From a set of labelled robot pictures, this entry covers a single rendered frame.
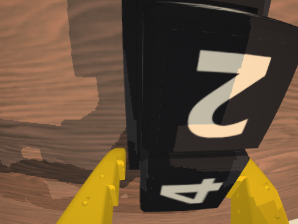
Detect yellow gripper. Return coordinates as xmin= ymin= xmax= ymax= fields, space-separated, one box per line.
xmin=56 ymin=148 xmax=289 ymax=224

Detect black number cube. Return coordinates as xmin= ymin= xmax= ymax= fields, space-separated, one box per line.
xmin=142 ymin=1 xmax=298 ymax=152
xmin=140 ymin=102 xmax=250 ymax=212

